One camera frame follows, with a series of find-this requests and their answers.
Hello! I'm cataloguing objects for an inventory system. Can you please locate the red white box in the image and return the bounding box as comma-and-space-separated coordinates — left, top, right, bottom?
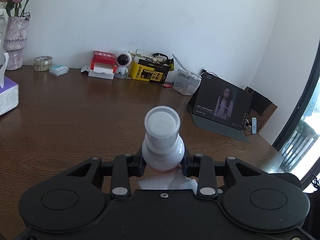
88, 50, 116, 80

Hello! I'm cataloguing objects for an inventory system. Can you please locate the purple ceramic vase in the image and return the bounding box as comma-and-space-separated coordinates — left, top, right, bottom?
3, 13, 30, 70

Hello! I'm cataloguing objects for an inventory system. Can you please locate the tablet with dark case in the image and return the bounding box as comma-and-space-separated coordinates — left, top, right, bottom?
187, 72, 252, 143

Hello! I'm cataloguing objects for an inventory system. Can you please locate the clear plastic container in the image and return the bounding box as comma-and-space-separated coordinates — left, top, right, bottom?
172, 54, 202, 96

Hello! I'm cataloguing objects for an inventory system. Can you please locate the white astronaut figure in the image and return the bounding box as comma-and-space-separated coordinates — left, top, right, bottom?
115, 51, 132, 79

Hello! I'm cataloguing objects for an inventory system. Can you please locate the yellow black box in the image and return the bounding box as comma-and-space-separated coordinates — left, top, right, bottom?
129, 59, 170, 84

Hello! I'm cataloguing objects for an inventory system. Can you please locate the pink spray bottle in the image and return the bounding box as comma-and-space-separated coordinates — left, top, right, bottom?
142, 106, 185, 172

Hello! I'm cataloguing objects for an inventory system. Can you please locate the purple tissue box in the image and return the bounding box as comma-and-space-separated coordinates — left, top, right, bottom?
0, 52, 20, 116

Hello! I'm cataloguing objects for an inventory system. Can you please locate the small blue wipes pack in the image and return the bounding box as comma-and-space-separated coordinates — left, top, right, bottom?
49, 65, 69, 77

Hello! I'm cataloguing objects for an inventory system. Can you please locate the clear tape roll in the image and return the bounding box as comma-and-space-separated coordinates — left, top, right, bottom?
33, 56, 53, 72

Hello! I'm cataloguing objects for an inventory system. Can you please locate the white cleaning cloth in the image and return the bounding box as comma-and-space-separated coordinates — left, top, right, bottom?
138, 167, 198, 194

